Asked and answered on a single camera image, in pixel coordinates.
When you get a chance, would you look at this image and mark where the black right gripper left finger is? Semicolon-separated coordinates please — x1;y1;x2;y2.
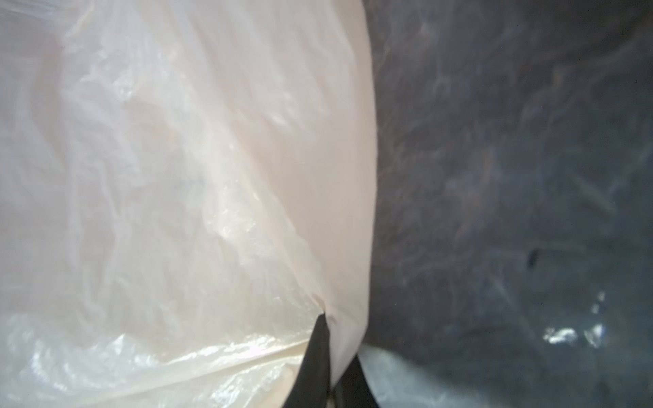
282;314;331;408

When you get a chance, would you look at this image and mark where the cream plastic bag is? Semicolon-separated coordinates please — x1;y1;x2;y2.
1;1;378;407

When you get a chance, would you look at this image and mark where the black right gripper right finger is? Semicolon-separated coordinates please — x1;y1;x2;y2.
333;355;379;408

